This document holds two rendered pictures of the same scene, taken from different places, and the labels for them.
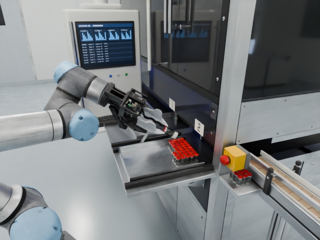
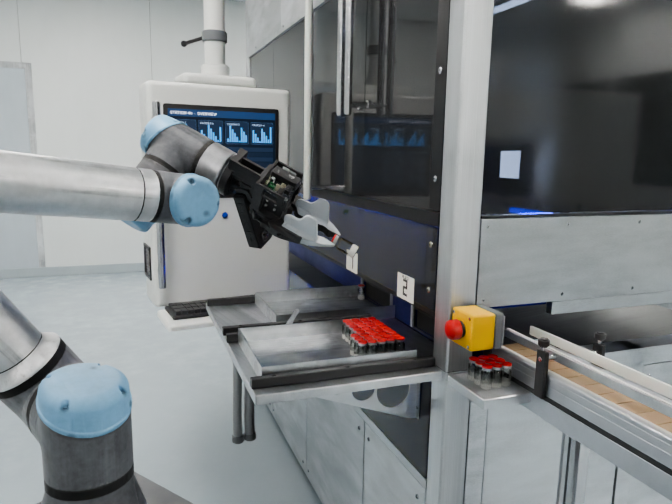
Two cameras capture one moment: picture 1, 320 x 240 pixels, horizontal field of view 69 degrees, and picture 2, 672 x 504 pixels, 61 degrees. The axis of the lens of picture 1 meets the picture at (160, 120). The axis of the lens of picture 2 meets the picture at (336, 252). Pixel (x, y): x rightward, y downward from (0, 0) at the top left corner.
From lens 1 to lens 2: 34 cm
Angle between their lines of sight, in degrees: 14
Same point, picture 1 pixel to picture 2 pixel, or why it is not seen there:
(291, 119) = (585, 265)
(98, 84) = (219, 150)
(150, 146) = (305, 333)
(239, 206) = (498, 464)
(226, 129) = (456, 271)
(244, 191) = (496, 395)
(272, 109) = (543, 239)
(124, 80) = not seen: hidden behind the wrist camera
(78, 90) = (182, 161)
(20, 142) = (92, 201)
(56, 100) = not seen: hidden behind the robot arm
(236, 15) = (460, 60)
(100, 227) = not seen: outside the picture
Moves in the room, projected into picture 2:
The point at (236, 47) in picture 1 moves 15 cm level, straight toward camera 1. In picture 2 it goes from (464, 113) to (456, 107)
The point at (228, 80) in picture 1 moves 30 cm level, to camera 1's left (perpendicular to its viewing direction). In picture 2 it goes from (453, 173) to (302, 170)
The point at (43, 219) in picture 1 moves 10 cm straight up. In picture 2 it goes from (99, 377) to (95, 307)
